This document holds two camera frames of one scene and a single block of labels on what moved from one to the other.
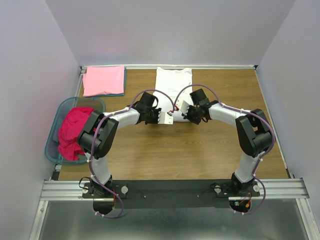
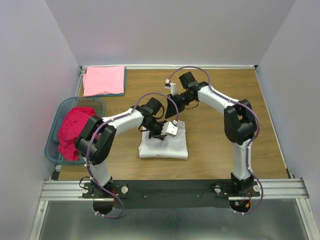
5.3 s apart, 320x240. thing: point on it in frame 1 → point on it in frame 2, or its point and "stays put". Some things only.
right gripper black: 196,121 → 171,109
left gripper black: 156,121 → 158,135
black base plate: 170,193 stays put
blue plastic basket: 51,144 stays put
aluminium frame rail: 294,189 stays put
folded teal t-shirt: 123,94 stays put
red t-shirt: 69,145 stays put
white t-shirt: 172,86 → 172,147
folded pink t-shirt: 98,80 stays put
